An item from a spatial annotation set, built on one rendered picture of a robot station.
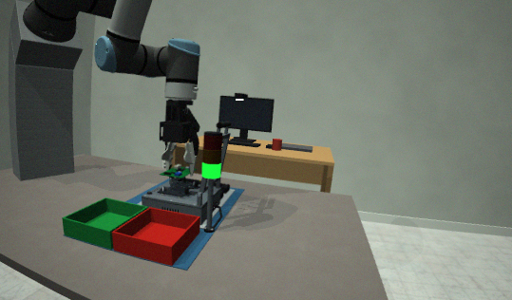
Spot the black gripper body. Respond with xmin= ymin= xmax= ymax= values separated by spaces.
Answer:
xmin=160 ymin=100 xmax=195 ymax=143

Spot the green circuit board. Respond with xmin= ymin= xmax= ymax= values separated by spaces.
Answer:
xmin=160 ymin=164 xmax=190 ymax=178

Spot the green bin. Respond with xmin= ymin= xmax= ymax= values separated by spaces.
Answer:
xmin=62 ymin=197 xmax=148 ymax=250

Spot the red open-top bin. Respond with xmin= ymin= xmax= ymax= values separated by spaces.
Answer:
xmin=112 ymin=207 xmax=200 ymax=266

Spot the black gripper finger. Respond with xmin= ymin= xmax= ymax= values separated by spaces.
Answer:
xmin=184 ymin=130 xmax=199 ymax=177
xmin=161 ymin=141 xmax=177 ymax=170

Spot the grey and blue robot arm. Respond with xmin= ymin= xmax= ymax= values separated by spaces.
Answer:
xmin=23 ymin=0 xmax=200 ymax=101

